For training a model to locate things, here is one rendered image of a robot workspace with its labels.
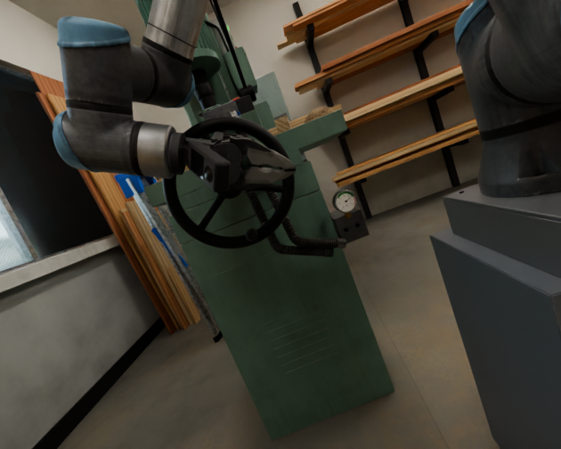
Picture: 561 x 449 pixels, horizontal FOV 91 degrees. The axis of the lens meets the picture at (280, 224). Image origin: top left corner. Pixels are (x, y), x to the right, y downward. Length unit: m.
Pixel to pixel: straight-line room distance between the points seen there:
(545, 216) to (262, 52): 3.29
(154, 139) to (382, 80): 3.16
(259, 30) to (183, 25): 3.02
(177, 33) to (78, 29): 0.16
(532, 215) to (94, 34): 0.61
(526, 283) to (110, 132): 0.61
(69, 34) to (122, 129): 0.13
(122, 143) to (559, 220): 0.57
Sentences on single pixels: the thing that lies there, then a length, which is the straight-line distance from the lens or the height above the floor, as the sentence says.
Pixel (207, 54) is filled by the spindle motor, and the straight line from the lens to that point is 0.99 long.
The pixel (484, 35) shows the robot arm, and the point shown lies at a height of 0.85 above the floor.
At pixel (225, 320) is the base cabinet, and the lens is 0.90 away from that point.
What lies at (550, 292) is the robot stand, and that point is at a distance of 0.44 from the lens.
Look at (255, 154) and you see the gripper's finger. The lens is 0.48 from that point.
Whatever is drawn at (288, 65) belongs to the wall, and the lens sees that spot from 3.45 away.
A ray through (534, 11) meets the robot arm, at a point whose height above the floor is 0.83.
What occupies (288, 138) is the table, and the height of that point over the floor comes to 0.88.
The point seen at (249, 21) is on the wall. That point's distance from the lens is 3.66.
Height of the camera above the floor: 0.78
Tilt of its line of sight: 9 degrees down
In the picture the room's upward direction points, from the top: 22 degrees counter-clockwise
